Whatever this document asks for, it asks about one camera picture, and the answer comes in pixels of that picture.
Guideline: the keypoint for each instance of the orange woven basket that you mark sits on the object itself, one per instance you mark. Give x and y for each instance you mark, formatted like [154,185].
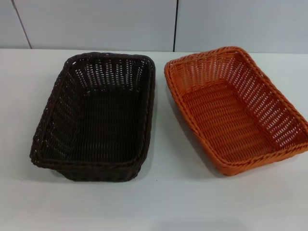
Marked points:
[228,115]

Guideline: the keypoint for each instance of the dark brown woven basket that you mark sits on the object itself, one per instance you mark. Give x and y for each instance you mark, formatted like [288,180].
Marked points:
[108,120]

